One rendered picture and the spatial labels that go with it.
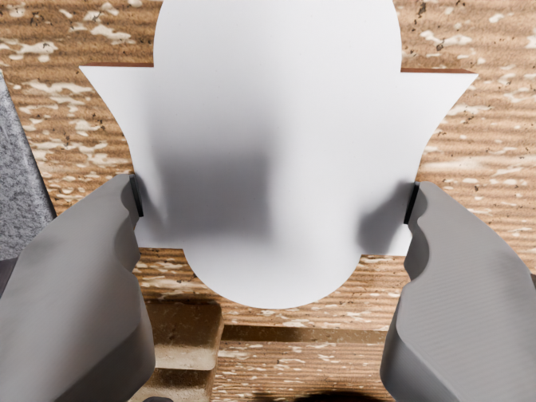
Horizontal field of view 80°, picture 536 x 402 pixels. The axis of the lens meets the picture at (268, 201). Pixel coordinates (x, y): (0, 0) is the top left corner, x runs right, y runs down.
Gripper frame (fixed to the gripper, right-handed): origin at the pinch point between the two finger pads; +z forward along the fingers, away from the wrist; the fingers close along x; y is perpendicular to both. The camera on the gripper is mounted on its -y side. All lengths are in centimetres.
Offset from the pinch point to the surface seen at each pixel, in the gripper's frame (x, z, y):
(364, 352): 5.4, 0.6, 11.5
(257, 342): -0.7, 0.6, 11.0
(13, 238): -14.1, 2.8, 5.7
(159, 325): -5.2, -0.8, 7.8
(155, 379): -5.8, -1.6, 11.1
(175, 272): -4.6, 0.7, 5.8
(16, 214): -13.3, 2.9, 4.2
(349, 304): 4.0, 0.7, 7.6
